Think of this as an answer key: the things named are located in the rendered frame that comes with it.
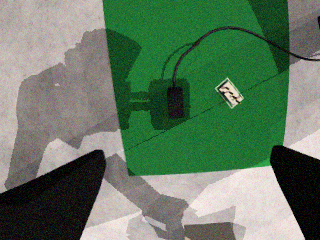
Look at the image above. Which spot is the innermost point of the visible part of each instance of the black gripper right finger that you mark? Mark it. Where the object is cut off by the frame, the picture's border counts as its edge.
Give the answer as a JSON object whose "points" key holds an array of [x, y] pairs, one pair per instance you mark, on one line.
{"points": [[299, 178]]}

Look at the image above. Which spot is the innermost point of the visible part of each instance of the green circuit board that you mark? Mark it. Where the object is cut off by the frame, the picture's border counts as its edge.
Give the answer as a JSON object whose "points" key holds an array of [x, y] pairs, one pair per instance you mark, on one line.
{"points": [[235, 85]]}

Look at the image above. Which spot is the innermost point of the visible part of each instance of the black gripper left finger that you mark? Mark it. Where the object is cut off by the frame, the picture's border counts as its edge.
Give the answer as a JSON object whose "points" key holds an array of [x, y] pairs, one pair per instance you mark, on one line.
{"points": [[54, 206]]}

